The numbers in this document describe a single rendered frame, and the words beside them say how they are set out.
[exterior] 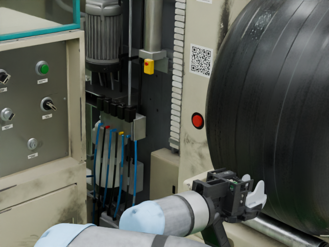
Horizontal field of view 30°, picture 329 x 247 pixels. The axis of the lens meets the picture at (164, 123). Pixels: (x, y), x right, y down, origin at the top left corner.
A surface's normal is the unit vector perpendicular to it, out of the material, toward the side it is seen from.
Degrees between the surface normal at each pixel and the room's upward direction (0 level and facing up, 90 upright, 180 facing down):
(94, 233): 0
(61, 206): 90
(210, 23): 90
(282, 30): 48
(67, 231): 3
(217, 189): 90
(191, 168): 90
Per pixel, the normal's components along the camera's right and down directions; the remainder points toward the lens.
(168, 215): 0.59, -0.45
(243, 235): 0.04, -0.93
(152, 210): 0.36, -0.76
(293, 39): -0.54, -0.40
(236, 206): 0.69, 0.28
